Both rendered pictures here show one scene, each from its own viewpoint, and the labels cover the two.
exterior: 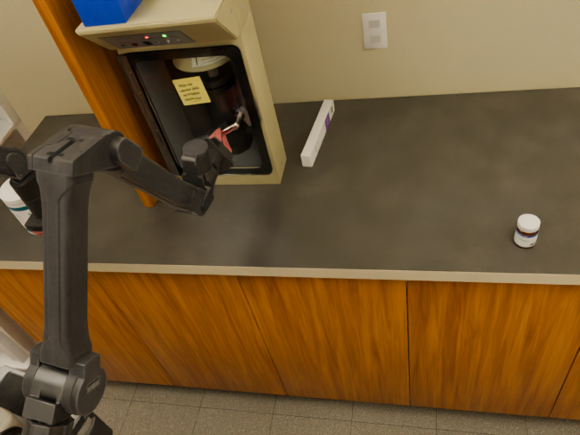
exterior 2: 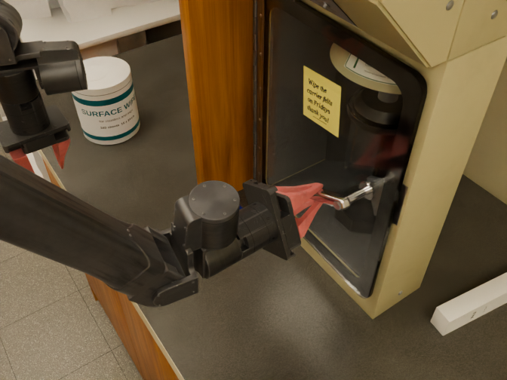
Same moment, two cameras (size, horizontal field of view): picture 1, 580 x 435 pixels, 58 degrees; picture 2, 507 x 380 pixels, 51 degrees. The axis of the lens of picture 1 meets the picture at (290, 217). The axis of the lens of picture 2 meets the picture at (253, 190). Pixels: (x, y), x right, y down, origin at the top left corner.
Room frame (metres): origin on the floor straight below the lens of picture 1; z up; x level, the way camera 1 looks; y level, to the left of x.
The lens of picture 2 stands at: (0.64, -0.11, 1.68)
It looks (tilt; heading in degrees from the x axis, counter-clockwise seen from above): 44 degrees down; 35
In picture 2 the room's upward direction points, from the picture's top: straight up
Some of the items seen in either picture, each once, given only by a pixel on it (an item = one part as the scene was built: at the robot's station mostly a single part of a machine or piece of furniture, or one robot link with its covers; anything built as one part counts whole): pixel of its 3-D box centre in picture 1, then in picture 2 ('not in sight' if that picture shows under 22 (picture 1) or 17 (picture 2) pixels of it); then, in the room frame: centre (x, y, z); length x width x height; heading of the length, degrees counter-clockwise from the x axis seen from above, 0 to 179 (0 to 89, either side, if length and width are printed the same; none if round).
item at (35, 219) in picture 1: (41, 204); (26, 114); (0.97, 0.55, 1.21); 0.10 x 0.07 x 0.07; 160
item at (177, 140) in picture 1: (202, 118); (318, 151); (1.17, 0.16, 1.19); 0.30 x 0.01 x 0.40; 69
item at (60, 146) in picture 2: not in sight; (45, 148); (0.98, 0.55, 1.14); 0.07 x 0.07 x 0.09; 70
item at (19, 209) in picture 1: (34, 202); (106, 100); (1.24, 0.72, 1.01); 0.13 x 0.13 x 0.15
